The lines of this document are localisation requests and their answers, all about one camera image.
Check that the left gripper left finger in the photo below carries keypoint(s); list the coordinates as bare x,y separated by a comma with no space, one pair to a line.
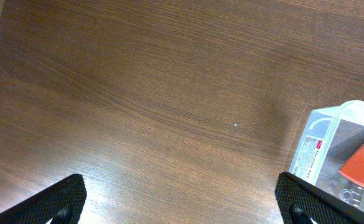
62,202

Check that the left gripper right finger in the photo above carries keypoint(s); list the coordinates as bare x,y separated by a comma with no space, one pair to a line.
302,202

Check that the clear plastic container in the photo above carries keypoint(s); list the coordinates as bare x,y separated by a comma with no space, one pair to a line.
329,139

